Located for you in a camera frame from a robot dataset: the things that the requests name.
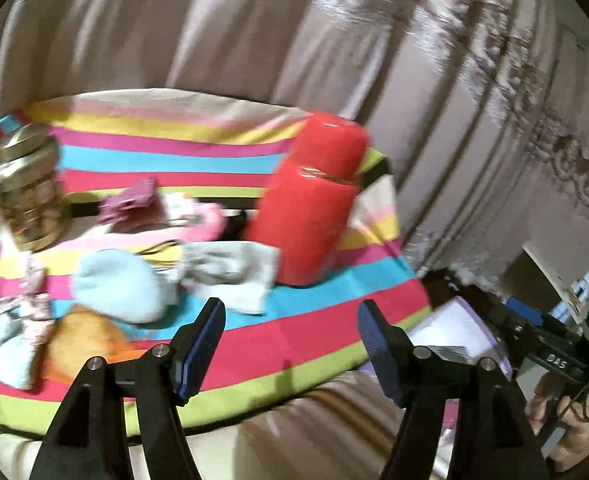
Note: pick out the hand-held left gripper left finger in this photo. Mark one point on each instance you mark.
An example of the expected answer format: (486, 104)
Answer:
(204, 345)

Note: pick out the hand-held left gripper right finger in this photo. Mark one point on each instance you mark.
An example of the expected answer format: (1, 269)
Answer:
(379, 345)

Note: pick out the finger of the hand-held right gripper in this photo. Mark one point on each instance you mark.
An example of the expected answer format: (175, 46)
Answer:
(516, 306)
(514, 342)

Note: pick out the white and purple box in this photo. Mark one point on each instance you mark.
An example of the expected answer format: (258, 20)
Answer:
(449, 330)

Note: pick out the magenta knit cloth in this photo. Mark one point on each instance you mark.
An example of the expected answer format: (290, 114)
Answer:
(129, 200)

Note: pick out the person's right hand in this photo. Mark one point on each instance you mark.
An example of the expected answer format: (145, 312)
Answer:
(574, 435)

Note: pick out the white cabinet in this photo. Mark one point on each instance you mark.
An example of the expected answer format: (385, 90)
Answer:
(549, 280)

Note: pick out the colourful striped cloth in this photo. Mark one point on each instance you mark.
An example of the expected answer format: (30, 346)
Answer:
(299, 330)

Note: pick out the light blue fleece cloth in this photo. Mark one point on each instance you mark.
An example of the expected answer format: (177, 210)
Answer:
(119, 285)

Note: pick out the striped plush pillow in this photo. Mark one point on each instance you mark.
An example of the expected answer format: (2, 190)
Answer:
(284, 425)

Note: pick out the orange mesh bag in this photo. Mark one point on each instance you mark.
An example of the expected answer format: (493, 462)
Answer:
(84, 345)

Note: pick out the pink cloth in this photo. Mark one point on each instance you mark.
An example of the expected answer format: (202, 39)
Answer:
(199, 220)

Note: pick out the red thermos bottle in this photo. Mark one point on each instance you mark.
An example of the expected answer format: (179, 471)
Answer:
(304, 210)

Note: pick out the floral ribbon cloth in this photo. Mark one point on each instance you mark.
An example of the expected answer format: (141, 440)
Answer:
(37, 305)

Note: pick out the gold tin jar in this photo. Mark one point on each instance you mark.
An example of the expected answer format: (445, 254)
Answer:
(29, 195)

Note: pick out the mauve lace curtain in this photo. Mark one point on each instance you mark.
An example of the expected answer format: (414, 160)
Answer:
(224, 25)

